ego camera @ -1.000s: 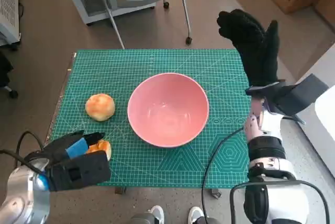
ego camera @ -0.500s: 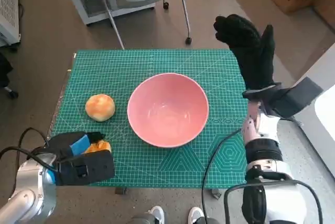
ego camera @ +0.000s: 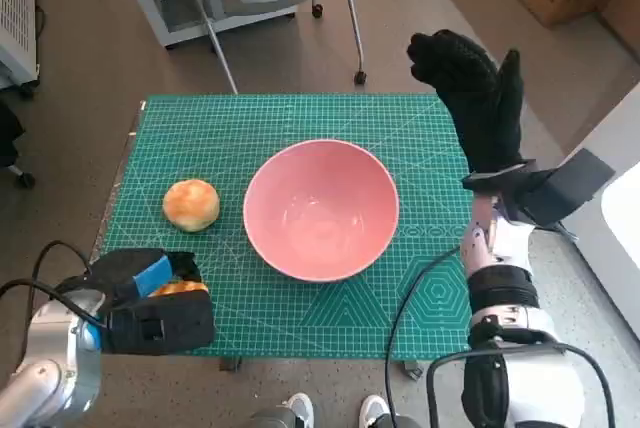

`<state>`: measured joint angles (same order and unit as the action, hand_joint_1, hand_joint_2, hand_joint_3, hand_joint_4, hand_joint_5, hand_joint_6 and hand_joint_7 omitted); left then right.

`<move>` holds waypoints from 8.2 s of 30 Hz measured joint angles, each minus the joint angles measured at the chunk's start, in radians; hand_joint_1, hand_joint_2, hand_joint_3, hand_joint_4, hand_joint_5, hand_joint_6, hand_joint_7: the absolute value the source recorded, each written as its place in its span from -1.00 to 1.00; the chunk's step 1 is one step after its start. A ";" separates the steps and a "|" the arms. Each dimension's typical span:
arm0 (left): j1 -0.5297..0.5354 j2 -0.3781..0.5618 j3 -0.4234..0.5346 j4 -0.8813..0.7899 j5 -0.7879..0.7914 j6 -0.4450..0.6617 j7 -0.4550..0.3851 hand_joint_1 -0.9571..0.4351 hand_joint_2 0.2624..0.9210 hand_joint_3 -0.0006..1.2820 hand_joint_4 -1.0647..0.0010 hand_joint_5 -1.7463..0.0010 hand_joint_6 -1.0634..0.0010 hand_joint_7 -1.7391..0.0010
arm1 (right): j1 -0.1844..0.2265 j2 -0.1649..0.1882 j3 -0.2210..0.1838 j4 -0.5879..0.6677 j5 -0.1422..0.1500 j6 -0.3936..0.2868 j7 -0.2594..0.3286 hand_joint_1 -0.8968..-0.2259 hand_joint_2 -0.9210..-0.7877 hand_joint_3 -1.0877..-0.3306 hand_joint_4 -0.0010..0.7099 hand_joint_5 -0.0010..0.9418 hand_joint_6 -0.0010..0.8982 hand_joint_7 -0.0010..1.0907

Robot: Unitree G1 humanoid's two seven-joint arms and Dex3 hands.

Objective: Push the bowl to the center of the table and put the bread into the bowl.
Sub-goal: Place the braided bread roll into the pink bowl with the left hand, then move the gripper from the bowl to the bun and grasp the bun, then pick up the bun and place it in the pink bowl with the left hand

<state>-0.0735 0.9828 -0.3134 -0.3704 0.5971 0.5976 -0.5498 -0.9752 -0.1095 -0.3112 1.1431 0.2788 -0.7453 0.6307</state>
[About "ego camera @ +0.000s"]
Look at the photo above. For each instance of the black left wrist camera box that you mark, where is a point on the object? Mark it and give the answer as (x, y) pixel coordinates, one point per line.
(165, 323)

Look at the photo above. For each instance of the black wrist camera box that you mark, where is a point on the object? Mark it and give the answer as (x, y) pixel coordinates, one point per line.
(165, 323)
(570, 188)

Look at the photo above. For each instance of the round bread bun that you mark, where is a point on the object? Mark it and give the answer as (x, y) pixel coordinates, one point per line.
(192, 205)

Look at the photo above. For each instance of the green cutting mat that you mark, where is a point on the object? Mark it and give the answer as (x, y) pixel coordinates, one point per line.
(200, 138)

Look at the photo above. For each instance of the pink bowl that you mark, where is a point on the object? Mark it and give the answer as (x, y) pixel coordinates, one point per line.
(320, 213)

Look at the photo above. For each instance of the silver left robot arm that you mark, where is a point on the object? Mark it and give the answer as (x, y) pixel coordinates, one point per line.
(50, 378)

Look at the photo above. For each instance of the dark robot right knee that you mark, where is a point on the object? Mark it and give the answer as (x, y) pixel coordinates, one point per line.
(395, 422)

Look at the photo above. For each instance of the grey robot left knee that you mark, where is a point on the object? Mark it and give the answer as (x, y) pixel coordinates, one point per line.
(270, 420)

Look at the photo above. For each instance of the white shoe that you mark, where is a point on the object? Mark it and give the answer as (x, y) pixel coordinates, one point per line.
(375, 408)
(300, 408)

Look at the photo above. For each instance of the rectangular striped bread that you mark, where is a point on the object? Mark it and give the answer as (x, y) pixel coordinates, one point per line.
(180, 289)

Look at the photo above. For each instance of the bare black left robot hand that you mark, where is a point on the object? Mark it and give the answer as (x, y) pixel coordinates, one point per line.
(125, 268)

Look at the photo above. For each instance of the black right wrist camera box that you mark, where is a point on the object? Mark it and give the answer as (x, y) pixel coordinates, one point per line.
(570, 188)

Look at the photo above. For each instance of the white side table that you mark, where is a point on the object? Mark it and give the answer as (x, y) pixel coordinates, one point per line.
(615, 228)

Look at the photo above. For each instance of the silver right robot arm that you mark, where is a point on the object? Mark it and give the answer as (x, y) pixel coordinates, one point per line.
(530, 388)

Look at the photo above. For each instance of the black chair base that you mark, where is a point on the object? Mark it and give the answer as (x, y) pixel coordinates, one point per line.
(7, 138)

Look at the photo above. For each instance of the black table bracket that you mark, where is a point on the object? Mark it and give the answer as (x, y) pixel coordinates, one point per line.
(412, 369)

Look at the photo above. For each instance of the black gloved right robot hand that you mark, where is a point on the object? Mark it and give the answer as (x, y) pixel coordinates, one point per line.
(485, 113)

